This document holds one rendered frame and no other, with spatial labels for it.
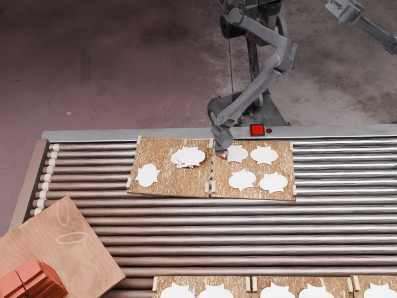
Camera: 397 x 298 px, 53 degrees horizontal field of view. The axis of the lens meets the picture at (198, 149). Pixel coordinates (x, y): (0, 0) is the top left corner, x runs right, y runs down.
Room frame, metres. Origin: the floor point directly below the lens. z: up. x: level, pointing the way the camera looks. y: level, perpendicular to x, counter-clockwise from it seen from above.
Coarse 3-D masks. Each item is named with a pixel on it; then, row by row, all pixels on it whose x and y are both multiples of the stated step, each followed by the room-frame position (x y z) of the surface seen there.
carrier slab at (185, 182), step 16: (144, 144) 1.30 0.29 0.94; (160, 144) 1.29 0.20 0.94; (176, 144) 1.28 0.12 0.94; (192, 144) 1.27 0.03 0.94; (208, 144) 1.27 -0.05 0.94; (144, 160) 1.19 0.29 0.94; (160, 160) 1.19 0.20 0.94; (208, 160) 1.16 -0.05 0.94; (160, 176) 1.09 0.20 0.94; (176, 176) 1.08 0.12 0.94; (192, 176) 1.07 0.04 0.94; (208, 176) 1.07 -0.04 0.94; (128, 192) 1.01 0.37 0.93; (144, 192) 1.00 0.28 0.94; (160, 192) 0.99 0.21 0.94; (176, 192) 0.99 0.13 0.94; (192, 192) 0.98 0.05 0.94
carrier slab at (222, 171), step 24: (240, 144) 1.25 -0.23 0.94; (264, 144) 1.24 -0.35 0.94; (288, 144) 1.22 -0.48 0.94; (216, 168) 1.11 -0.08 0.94; (240, 168) 1.10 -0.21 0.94; (264, 168) 1.09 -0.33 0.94; (288, 168) 1.08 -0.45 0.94; (216, 192) 0.97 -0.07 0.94; (240, 192) 0.96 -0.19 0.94; (264, 192) 0.95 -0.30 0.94; (288, 192) 0.94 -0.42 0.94
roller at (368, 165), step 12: (48, 168) 1.20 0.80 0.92; (60, 168) 1.20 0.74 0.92; (72, 168) 1.19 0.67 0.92; (84, 168) 1.19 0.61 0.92; (96, 168) 1.18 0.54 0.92; (108, 168) 1.17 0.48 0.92; (120, 168) 1.17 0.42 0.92; (300, 168) 1.09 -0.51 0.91; (312, 168) 1.08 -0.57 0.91; (324, 168) 1.08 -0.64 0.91; (336, 168) 1.07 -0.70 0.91; (348, 168) 1.07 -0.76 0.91; (360, 168) 1.06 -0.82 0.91; (372, 168) 1.06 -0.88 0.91; (384, 168) 1.05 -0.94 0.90; (396, 168) 1.05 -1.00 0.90
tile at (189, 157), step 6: (186, 150) 1.21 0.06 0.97; (192, 150) 1.21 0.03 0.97; (180, 156) 1.18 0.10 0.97; (186, 156) 1.18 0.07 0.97; (192, 156) 1.17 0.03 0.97; (198, 156) 1.17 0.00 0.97; (204, 156) 1.17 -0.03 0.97; (180, 162) 1.15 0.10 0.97; (186, 162) 1.14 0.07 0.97; (192, 162) 1.14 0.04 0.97; (198, 162) 1.13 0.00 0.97
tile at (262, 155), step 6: (258, 150) 1.20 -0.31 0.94; (264, 150) 1.19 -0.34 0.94; (270, 150) 1.19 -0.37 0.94; (252, 156) 1.16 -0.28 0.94; (258, 156) 1.16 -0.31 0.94; (264, 156) 1.15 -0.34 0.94; (270, 156) 1.15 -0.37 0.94; (276, 156) 1.15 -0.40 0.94; (258, 162) 1.12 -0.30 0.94; (264, 162) 1.12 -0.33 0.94; (270, 162) 1.12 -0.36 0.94
